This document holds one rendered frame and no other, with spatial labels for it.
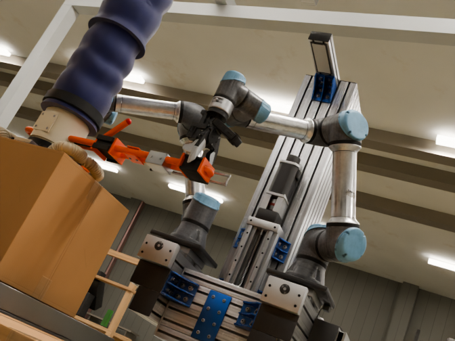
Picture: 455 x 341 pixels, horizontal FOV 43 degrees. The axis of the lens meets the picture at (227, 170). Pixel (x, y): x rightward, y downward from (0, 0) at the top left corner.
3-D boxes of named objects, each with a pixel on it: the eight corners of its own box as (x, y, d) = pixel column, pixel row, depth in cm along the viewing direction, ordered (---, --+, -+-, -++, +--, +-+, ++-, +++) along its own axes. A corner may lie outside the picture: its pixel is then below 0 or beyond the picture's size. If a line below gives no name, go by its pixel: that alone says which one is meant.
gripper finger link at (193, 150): (175, 160, 172) (191, 143, 178) (191, 164, 170) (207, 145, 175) (172, 151, 171) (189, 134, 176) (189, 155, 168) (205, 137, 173)
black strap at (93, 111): (30, 93, 203) (35, 84, 205) (67, 129, 222) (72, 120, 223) (75, 101, 192) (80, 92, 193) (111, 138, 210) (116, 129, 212)
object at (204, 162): (175, 166, 171) (182, 152, 173) (185, 178, 177) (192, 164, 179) (198, 171, 167) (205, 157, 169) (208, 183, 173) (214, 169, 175)
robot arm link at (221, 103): (237, 111, 185) (228, 96, 178) (231, 122, 183) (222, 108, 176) (217, 108, 188) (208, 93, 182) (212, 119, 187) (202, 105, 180)
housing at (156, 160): (143, 161, 178) (149, 149, 180) (153, 171, 184) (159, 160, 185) (161, 165, 175) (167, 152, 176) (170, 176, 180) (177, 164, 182)
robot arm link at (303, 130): (325, 125, 227) (217, 100, 204) (343, 119, 218) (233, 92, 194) (324, 153, 225) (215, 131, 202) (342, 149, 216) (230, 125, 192)
